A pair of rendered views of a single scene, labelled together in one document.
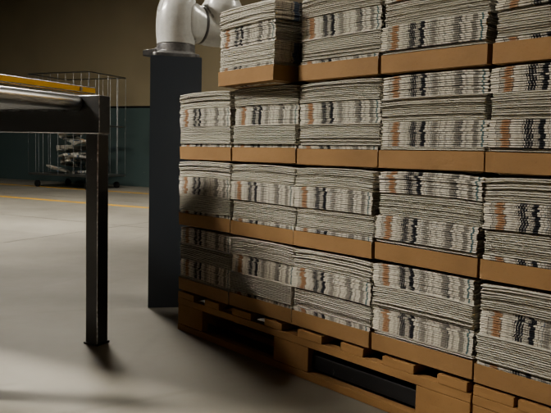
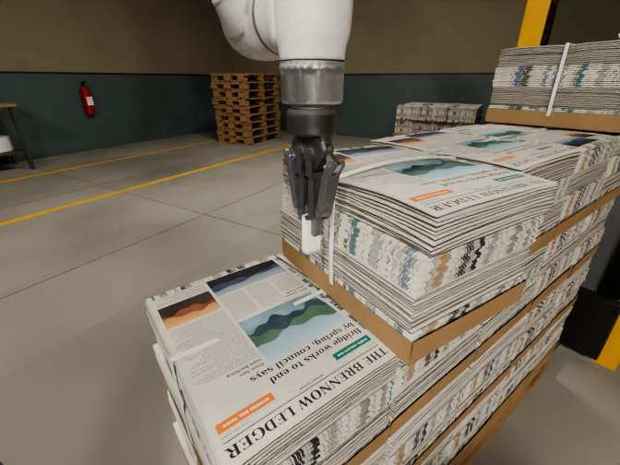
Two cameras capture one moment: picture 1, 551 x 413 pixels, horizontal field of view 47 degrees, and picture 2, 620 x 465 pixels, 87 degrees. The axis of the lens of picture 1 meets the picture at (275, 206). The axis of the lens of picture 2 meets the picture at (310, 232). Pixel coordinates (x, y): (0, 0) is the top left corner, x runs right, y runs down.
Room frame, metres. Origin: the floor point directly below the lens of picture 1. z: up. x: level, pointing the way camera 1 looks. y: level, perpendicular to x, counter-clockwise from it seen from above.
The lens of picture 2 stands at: (2.12, 0.53, 1.20)
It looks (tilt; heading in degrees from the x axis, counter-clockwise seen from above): 25 degrees down; 275
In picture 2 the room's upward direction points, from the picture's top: straight up
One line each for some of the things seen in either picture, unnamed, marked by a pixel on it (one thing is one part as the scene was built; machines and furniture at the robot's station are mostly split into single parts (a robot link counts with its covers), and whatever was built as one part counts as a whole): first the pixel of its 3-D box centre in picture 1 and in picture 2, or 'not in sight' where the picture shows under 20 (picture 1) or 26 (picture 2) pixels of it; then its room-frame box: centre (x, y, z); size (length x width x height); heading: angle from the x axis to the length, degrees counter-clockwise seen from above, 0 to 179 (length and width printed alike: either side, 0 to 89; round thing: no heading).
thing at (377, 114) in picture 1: (338, 227); (398, 372); (1.93, -0.19, 0.42); 1.17 x 0.39 x 0.83; 42
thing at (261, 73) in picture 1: (265, 78); (434, 292); (1.95, 0.04, 0.86); 0.29 x 0.16 x 0.04; 37
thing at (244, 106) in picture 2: not in sight; (248, 108); (4.09, -6.69, 0.65); 1.26 x 0.86 x 1.30; 68
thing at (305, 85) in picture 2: not in sight; (312, 86); (2.16, 0.03, 1.19); 0.09 x 0.09 x 0.06
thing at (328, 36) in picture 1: (383, 44); (457, 189); (1.82, -0.29, 0.95); 0.38 x 0.29 x 0.23; 132
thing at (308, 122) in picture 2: not in sight; (311, 138); (2.16, 0.03, 1.12); 0.08 x 0.07 x 0.09; 133
